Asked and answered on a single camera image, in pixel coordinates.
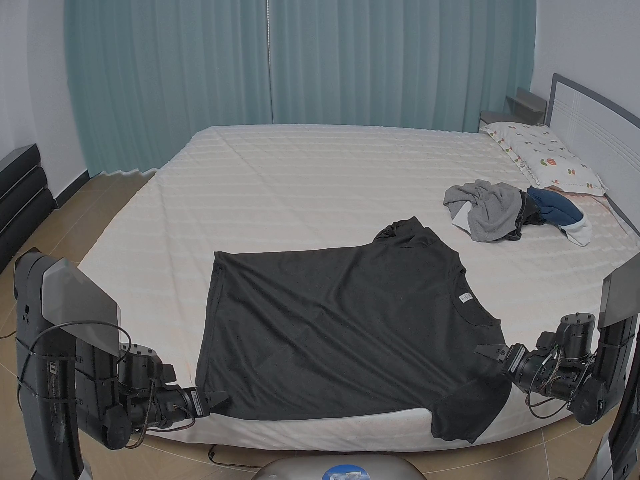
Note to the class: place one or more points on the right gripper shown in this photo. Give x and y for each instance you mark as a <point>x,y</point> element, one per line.
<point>530,373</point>

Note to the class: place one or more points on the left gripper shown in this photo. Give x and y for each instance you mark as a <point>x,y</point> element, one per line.
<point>182,403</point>

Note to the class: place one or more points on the black T-shirt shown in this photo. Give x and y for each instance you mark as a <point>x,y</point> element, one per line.
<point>325,328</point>

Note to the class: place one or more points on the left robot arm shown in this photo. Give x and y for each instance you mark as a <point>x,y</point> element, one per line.
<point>50,393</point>

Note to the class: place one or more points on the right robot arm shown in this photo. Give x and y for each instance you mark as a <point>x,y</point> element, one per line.
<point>620,293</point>

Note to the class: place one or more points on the pile of clothes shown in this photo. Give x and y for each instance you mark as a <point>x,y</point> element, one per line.
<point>492,213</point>

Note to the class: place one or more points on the bed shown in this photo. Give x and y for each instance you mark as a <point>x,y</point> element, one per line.
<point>325,193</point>

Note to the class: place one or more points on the white printed pillow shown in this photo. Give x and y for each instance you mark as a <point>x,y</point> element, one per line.
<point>540,153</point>

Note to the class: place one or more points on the black chest of drawers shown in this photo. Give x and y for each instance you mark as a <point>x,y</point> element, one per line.
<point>25,193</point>

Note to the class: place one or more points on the grey bedside table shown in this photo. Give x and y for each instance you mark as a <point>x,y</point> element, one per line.
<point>525,102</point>

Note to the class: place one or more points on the blue-green curtain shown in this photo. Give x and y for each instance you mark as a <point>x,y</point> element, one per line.
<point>400,43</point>
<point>165,68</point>

